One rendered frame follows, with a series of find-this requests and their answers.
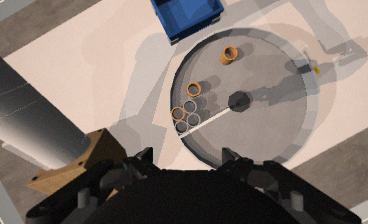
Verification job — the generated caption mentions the blue square tray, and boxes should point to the blue square tray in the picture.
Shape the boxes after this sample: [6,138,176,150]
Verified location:
[150,0,224,46]

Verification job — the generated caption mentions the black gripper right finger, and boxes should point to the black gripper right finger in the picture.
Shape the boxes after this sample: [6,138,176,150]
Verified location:
[209,147,362,224]

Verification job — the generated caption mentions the grey round turning table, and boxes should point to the grey round turning table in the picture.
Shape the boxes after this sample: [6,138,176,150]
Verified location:
[168,26,323,170]

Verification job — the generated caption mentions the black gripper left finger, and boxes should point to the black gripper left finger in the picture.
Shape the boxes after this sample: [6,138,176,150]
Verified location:
[26,147,169,224]

